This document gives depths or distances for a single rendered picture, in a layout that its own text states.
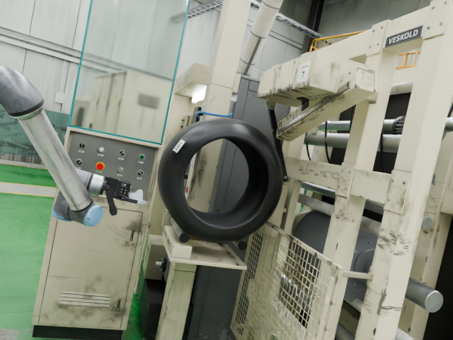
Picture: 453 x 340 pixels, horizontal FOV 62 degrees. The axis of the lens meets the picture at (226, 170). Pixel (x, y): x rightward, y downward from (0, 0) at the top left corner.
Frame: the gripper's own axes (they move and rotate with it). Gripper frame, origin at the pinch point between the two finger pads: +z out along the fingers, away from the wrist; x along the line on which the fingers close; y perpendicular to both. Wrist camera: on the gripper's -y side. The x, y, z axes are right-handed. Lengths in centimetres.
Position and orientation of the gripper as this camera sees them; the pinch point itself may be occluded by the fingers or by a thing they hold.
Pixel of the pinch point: (144, 203)
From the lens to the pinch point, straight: 175.1
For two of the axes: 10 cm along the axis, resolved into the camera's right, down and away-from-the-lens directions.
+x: -2.7, -1.1, 9.6
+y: 3.1, -9.5, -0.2
